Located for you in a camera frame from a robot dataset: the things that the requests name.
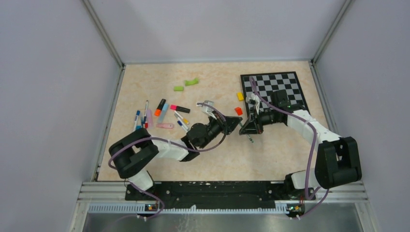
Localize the red white thin pen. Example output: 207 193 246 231
142 100 149 128

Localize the blue white marker far left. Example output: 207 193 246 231
133 110 140 131

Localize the green block right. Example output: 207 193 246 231
184 78 199 87

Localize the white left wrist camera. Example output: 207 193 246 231
196 101 216 118

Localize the pink pastel highlighter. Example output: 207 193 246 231
146 109 153 127

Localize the green block left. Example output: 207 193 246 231
173 86 184 92

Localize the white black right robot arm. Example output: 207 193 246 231
239 90 362 200

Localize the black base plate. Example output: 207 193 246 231
125 181 304 209

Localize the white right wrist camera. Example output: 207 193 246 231
245 93 261 113

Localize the black grey chessboard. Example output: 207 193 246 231
240 72 309 111

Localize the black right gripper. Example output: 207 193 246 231
240 106 281 135

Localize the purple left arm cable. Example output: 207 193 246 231
108 102 229 170

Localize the light blue highlighter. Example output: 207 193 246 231
157 103 169 124

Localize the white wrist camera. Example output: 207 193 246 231
196 101 216 118
245 93 261 113

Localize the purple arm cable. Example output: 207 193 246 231
108 102 229 170
249 76 330 220

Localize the pink black highlighter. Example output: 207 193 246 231
170 104 191 114

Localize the green block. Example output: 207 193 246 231
173 86 184 92
184 78 199 87

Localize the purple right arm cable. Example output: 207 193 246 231
249 76 330 220

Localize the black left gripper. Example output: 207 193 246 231
198 110 241 148

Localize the pink translucent pen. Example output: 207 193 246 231
156 123 174 130

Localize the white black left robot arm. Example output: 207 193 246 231
109 116 242 200

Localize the orange black highlighter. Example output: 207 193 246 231
154 99 166 116

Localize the green thin pen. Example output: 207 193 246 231
239 122 254 144

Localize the yellow block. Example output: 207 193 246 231
236 92 245 102

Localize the orange red block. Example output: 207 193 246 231
234 107 243 116

